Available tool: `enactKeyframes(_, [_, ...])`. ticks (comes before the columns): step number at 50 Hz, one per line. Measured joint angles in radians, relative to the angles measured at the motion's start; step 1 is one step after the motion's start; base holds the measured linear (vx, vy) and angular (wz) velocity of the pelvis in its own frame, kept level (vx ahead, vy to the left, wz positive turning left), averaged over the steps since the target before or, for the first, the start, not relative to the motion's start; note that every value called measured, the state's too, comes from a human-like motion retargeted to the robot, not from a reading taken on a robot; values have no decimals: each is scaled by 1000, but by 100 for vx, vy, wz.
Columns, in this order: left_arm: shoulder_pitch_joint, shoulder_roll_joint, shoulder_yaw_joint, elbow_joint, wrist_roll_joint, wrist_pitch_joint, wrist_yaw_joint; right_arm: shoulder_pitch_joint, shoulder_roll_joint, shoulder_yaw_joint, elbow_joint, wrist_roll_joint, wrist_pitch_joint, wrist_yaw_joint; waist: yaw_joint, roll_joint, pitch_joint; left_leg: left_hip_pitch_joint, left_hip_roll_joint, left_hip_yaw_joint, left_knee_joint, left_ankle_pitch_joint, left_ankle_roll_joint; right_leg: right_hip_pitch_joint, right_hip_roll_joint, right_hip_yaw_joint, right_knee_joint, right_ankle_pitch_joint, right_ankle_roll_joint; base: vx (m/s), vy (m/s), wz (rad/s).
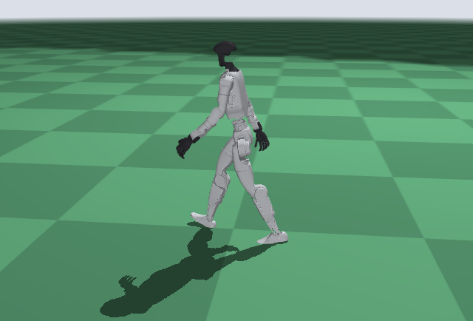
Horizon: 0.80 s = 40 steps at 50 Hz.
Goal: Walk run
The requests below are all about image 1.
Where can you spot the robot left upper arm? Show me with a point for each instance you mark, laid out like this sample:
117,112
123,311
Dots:
226,84

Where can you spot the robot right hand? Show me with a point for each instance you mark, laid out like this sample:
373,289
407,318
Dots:
260,137

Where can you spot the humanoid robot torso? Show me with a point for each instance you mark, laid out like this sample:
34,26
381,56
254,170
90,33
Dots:
237,107

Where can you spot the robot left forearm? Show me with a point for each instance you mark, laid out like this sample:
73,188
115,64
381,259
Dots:
210,121

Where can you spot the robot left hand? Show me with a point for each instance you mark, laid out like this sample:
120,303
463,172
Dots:
184,145

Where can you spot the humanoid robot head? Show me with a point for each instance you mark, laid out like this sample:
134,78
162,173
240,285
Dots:
224,48

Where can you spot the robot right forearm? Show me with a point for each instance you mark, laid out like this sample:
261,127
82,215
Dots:
252,119

